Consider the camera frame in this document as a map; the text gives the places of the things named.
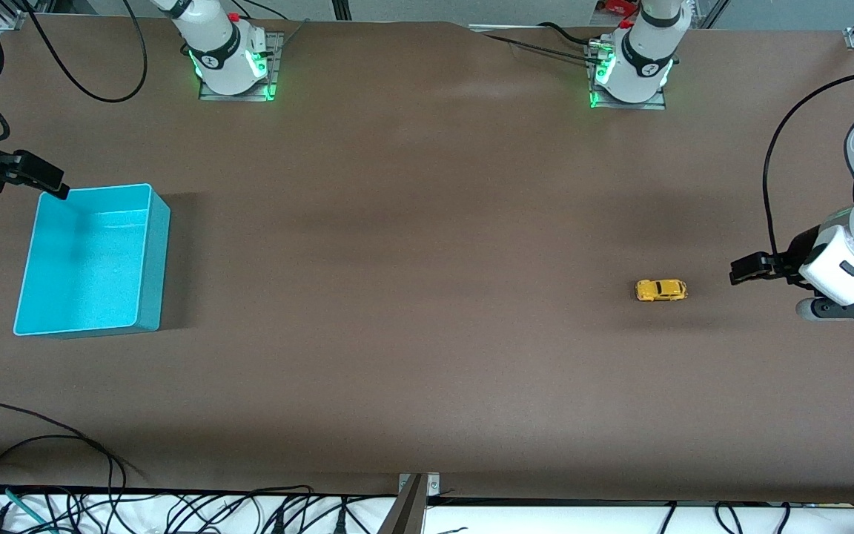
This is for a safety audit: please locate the yellow beetle toy car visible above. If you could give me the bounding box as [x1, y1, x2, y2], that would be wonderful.
[635, 278, 689, 303]

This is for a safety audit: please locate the turquoise plastic bin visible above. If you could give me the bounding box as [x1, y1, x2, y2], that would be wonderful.
[13, 182, 172, 339]

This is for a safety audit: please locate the aluminium profile bar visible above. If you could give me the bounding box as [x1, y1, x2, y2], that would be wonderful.
[377, 473, 428, 534]

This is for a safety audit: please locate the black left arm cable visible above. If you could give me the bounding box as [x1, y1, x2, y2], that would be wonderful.
[763, 73, 854, 258]

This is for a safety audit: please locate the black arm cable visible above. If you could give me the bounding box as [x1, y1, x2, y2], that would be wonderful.
[23, 0, 148, 104]
[763, 73, 854, 258]

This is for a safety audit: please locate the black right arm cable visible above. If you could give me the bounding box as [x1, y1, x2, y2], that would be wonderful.
[23, 0, 148, 104]

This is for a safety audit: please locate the aluminium frame bracket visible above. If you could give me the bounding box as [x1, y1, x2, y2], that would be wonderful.
[0, 0, 53, 32]

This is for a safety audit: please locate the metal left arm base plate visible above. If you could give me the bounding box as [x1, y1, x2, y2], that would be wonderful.
[585, 37, 668, 111]

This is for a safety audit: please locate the looped black floor cable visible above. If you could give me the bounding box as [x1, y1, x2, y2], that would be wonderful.
[0, 435, 128, 494]

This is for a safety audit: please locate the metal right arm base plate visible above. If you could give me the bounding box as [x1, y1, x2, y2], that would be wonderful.
[197, 31, 285, 102]

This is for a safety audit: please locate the curved black base cable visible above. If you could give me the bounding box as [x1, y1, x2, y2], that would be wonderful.
[538, 21, 606, 47]

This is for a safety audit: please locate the straight thin black cable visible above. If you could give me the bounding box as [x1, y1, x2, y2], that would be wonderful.
[483, 33, 600, 66]

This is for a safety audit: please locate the teal cable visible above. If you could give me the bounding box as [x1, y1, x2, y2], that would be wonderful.
[0, 482, 53, 534]

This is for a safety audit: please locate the small metal bracket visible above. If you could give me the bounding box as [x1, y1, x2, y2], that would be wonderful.
[397, 472, 441, 496]

